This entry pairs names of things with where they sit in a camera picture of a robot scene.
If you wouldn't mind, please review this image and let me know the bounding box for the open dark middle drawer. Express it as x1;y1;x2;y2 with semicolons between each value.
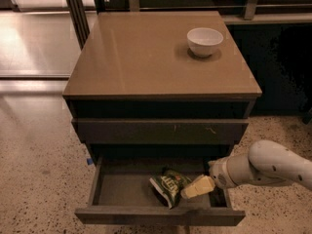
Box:
75;157;245;226

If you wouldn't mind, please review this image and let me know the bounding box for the brown drawer cabinet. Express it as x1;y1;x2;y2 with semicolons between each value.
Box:
63;12;261;161

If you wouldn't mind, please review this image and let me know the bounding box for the green jalapeno chip bag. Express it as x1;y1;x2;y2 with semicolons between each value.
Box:
149;168;191;209

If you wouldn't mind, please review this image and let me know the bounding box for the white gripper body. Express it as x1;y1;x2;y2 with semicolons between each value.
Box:
208;157;236;189

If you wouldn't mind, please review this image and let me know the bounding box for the blue tape piece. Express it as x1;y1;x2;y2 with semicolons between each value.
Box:
87;158;94;165

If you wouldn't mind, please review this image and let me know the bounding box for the dark vertical post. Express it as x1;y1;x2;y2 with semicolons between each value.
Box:
66;0;90;49

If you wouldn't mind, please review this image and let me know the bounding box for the closed dark top drawer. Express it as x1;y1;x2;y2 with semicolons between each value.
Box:
72;118;248;145

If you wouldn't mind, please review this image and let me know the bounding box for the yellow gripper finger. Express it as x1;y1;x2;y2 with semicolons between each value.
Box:
180;175;215;199

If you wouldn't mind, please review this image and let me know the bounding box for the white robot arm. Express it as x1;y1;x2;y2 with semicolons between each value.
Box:
180;140;312;199

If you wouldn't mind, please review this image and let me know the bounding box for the white ceramic bowl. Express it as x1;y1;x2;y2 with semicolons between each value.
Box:
187;27;223;58

